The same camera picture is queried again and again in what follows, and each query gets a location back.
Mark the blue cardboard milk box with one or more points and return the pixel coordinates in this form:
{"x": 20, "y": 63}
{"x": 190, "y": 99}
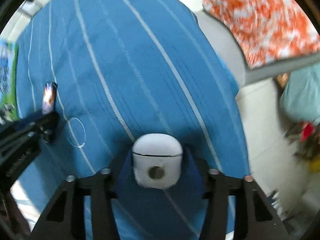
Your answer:
{"x": 9, "y": 53}

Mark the white earbud case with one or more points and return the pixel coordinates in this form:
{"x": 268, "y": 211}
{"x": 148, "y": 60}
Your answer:
{"x": 157, "y": 161}

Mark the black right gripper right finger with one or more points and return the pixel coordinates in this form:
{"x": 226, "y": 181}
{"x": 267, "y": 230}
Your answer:
{"x": 255, "y": 217}

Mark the small colourful card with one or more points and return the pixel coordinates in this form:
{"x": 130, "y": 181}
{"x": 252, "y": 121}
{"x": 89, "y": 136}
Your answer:
{"x": 49, "y": 98}

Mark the orange white patterned cloth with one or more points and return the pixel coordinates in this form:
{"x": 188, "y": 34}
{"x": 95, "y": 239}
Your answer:
{"x": 266, "y": 30}

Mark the blue striped bed sheet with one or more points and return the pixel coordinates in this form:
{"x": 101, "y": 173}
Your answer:
{"x": 126, "y": 68}

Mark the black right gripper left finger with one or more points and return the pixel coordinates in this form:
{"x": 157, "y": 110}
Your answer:
{"x": 63, "y": 217}

